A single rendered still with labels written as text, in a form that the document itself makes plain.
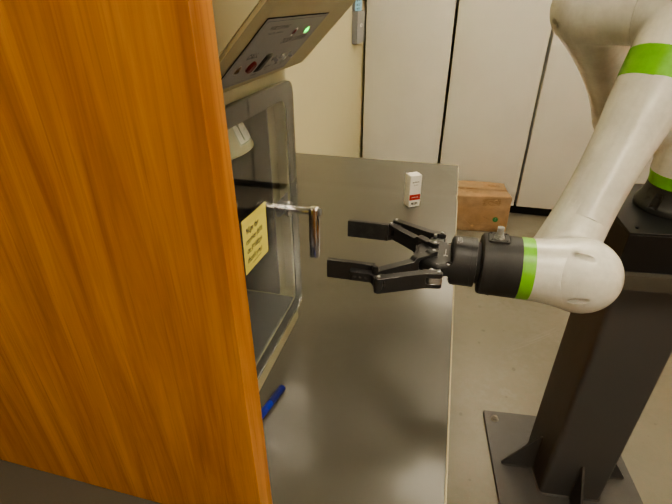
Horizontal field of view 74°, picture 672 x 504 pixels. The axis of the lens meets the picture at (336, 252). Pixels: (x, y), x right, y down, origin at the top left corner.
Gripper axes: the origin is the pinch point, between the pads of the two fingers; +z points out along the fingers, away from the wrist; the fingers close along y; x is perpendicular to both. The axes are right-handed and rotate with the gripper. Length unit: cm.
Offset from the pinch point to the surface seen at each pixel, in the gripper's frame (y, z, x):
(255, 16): 26.2, 1.1, -33.3
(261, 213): 10.3, 9.4, -9.3
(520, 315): -151, -63, 114
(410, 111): -285, 16, 37
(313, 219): 0.6, 5.1, -4.5
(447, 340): -5.9, -18.3, 20.5
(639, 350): -46, -70, 47
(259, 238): 11.6, 9.4, -6.2
